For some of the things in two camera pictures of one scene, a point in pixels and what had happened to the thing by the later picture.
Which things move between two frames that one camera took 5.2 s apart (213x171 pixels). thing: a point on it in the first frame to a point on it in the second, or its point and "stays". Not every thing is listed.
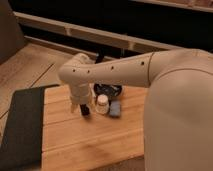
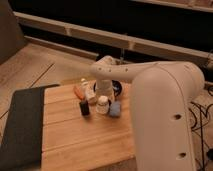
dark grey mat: [23, 139] stays
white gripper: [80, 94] to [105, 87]
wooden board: [72, 141] stays
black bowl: [107, 89] stays
